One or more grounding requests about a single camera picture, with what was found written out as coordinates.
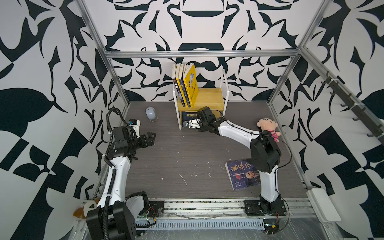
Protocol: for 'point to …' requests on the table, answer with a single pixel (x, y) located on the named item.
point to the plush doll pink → (269, 124)
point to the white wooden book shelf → (215, 99)
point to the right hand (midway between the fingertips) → (198, 116)
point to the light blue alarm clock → (151, 114)
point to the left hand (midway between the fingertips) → (146, 133)
